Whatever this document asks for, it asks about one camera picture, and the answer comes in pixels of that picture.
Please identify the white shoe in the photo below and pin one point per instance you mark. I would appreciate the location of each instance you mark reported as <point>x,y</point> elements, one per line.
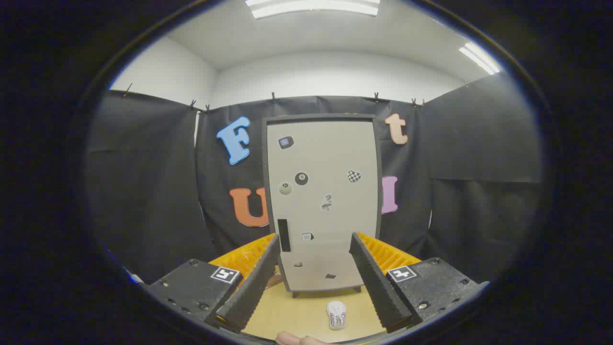
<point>336,314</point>

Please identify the brown book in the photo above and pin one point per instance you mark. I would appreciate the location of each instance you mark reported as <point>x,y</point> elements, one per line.
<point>276,281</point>

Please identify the black backdrop cloth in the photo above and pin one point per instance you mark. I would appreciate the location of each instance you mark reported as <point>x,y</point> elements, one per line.
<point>153,191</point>

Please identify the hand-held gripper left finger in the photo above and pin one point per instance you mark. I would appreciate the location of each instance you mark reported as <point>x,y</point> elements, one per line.
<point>254,282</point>

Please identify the grey shoe cabinet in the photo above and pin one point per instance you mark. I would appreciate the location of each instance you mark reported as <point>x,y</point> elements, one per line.
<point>264,201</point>

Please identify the long ceiling light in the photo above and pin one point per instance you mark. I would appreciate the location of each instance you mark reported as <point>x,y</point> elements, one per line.
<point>311,7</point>
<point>479,58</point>

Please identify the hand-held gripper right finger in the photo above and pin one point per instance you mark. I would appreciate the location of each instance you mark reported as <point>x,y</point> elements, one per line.
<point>378,282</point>

